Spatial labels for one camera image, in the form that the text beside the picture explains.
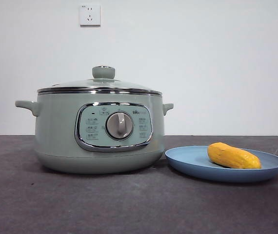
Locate glass lid with green knob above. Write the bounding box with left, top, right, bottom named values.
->
left=37, top=65, right=162, bottom=95

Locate yellow corn cob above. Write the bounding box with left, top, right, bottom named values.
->
left=207, top=142, right=262, bottom=170

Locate blue round plate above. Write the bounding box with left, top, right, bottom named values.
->
left=165, top=145, right=278, bottom=183

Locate pale green electric steamer pot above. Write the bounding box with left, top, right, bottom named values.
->
left=15, top=91, right=174, bottom=175

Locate white wall socket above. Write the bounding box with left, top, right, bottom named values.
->
left=79, top=4, right=101, bottom=27

